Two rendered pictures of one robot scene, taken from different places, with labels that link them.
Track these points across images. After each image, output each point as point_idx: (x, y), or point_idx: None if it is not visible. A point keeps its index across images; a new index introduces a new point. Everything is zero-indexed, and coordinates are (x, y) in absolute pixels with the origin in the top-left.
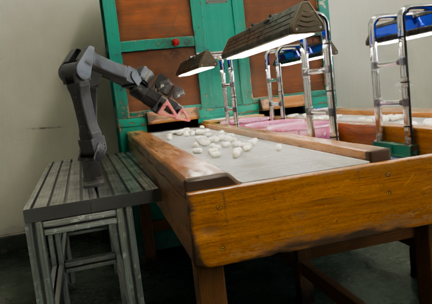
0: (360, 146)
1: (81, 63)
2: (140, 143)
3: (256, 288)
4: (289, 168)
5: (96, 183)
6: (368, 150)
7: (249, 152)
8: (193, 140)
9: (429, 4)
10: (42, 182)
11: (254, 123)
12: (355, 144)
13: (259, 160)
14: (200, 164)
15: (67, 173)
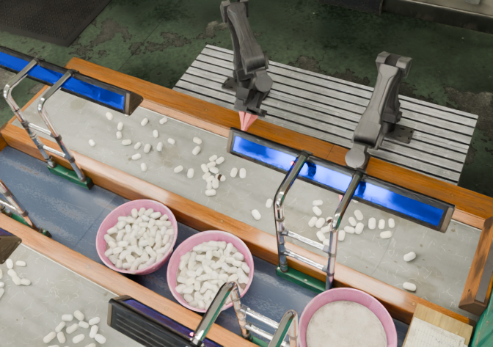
0: (15, 130)
1: (221, 8)
2: (276, 125)
3: None
4: (50, 104)
5: (224, 83)
6: (7, 122)
7: (116, 135)
8: (261, 178)
9: None
10: (305, 72)
11: (252, 268)
12: (21, 136)
13: (82, 113)
14: (93, 76)
15: (332, 96)
